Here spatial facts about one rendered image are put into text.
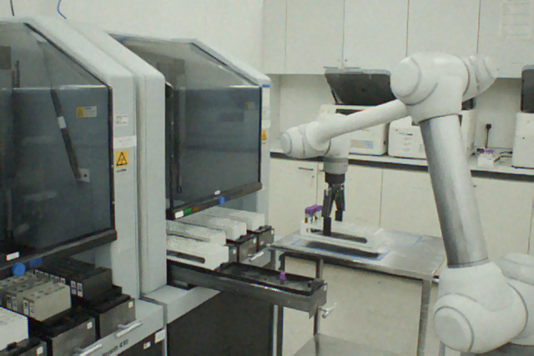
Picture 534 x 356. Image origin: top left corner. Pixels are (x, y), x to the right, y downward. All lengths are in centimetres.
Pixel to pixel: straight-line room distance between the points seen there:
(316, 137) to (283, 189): 249
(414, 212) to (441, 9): 150
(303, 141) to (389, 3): 257
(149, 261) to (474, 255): 97
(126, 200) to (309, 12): 307
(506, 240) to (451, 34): 151
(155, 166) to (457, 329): 98
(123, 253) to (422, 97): 96
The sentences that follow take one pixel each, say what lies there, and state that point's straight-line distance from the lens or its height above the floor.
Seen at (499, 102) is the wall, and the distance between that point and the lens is 430.
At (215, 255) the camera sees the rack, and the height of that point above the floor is 86.
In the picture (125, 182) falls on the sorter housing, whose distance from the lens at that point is 156.
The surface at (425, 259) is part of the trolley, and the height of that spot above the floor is 82.
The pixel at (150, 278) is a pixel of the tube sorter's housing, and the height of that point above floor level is 79.
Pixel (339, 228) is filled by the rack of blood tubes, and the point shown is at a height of 90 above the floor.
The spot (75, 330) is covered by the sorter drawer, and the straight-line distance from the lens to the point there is 141.
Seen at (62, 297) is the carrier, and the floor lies 86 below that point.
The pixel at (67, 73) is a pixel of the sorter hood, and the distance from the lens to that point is 145.
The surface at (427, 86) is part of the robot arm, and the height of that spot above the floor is 142.
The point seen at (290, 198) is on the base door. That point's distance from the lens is 415.
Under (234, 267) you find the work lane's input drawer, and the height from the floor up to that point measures 80.
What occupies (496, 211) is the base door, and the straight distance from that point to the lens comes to 375.
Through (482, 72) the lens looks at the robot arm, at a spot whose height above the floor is 146.
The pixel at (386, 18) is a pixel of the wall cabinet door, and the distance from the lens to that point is 413.
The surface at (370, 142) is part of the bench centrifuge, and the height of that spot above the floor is 100.
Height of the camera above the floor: 142
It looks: 7 degrees down
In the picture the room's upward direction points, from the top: 1 degrees clockwise
